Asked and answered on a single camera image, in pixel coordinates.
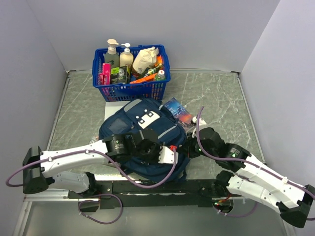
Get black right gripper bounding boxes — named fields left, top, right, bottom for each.
left=180, top=130, right=217, bottom=159

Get navy blue student backpack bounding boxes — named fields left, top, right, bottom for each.
left=98, top=98, right=189, bottom=183

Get cream pump lotion bottle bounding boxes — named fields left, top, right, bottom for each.
left=120, top=43, right=134, bottom=68

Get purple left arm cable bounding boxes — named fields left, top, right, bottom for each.
left=5, top=147, right=178, bottom=189

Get blue Jane Eyre book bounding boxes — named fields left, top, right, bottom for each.
left=164, top=97, right=193, bottom=132

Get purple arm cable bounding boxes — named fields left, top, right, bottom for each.
left=5, top=147, right=178, bottom=189
left=195, top=106, right=315, bottom=218

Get black green box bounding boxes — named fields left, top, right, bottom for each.
left=110, top=65, right=130, bottom=84

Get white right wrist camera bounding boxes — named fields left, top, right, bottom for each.
left=191, top=116, right=207, bottom=138

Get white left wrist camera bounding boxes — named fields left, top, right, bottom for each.
left=158, top=146, right=178, bottom=164

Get grey pump bottle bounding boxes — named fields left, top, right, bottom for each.
left=104, top=39, right=120, bottom=68

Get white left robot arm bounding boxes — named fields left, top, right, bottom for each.
left=23, top=129, right=165, bottom=198

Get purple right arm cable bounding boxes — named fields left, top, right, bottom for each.
left=195, top=106, right=315, bottom=218

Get Little Women book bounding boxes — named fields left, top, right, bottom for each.
left=89, top=136, right=98, bottom=144

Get pink box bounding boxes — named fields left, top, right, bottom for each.
left=98, top=63, right=111, bottom=85

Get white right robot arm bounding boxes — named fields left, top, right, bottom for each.
left=183, top=127, right=315, bottom=228

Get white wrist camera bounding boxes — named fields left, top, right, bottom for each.
left=158, top=146, right=178, bottom=164
left=191, top=116, right=207, bottom=138

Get blue plastic shopping basket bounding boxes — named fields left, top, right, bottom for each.
left=92, top=44, right=171, bottom=103

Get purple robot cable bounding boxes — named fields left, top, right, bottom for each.
left=78, top=193, right=124, bottom=224

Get green glass bottle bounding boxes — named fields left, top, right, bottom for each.
left=144, top=63, right=163, bottom=77

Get beige cloth sack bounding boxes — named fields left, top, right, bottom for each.
left=132, top=47, right=159, bottom=76

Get orange package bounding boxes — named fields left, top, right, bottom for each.
left=130, top=73, right=156, bottom=84

